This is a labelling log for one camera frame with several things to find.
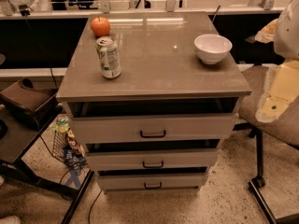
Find orange apple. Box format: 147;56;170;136
91;17;110;37

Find white ceramic bowl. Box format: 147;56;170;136
194;34;233;64

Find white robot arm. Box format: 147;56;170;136
255;0;299;123

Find brown mesh office chair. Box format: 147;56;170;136
233;35;299;224

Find black side table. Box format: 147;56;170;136
0;105;94;224

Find black floor cable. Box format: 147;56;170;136
87;189;104;224

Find grey drawer cabinet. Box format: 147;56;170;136
55;11;252;194

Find white green soda can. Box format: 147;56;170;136
96;36;121;79

